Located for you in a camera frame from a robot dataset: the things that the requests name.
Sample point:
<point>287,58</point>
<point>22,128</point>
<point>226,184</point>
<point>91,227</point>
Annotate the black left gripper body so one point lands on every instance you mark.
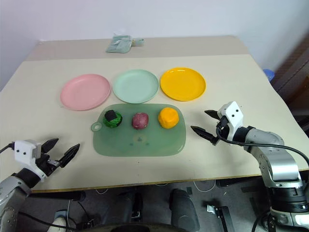
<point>45,164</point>

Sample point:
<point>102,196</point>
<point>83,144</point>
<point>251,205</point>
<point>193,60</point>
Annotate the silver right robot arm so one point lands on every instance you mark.
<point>277,164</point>

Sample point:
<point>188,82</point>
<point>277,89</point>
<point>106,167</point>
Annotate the translucent green cutting board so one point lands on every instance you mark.
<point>140,142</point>

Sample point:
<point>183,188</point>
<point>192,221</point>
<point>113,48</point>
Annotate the green and black toy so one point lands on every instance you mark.
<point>113,120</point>

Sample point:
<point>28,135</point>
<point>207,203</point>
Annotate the pink plate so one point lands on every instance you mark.
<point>84,93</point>

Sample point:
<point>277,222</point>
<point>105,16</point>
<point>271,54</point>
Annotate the dark brown wooden furniture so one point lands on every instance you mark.
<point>295,79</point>

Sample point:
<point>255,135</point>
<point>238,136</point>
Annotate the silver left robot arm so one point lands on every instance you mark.
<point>10,193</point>

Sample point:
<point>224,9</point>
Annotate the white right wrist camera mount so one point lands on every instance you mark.
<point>233,113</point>

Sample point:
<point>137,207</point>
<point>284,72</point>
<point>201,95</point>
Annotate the yellow plate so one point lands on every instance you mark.
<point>183,84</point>

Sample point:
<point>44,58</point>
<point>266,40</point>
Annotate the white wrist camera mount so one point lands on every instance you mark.
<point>233,113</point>
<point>24,151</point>

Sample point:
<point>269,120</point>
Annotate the black table frame bar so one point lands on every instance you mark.
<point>60,195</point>
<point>239,181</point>

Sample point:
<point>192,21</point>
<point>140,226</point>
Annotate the orange toy fruit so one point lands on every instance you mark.
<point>168,118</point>

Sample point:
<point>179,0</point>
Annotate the blue round container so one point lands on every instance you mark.
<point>268,74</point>

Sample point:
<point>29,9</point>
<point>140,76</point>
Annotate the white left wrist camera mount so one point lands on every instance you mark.
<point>24,151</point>

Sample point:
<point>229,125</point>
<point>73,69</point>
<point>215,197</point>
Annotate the light green plate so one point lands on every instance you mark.
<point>135,86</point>

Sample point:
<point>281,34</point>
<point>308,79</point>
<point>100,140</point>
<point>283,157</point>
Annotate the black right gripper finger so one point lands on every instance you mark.
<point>204,132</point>
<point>213,113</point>

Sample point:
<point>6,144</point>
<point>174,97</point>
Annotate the purple-red toy fruit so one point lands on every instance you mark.
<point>140,120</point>

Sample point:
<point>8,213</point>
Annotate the white shoe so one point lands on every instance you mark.
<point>59,221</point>

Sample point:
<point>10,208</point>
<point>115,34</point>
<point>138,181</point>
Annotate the dark rounded shape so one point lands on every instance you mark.
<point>184,210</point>

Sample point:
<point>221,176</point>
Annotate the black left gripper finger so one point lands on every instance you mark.
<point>50,144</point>
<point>68,154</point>

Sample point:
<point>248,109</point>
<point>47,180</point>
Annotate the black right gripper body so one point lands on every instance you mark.
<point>223,128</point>

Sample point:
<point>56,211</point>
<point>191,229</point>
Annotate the clear bag of teal items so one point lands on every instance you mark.
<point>118,44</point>

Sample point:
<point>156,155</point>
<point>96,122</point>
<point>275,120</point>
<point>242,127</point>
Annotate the small teal object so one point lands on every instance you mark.
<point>138,42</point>

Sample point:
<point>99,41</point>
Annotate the black metal bracket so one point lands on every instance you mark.
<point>223,216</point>

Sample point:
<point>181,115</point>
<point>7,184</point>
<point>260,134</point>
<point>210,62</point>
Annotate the dark curved base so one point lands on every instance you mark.
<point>130,228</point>

